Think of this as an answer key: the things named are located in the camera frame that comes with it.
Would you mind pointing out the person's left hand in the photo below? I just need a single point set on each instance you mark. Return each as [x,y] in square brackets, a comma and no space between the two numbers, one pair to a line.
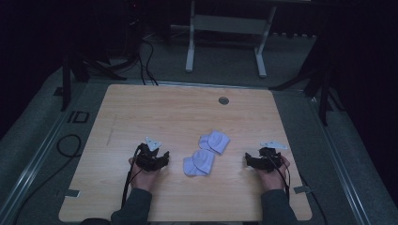
[144,179]

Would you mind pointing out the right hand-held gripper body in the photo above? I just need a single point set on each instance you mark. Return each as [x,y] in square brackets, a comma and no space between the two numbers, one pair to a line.
[269,157]

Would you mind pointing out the person's right hand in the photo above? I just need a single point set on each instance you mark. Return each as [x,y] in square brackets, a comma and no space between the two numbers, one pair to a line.
[272,179]

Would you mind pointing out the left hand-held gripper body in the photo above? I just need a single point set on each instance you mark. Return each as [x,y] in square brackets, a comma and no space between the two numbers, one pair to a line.
[146,159]

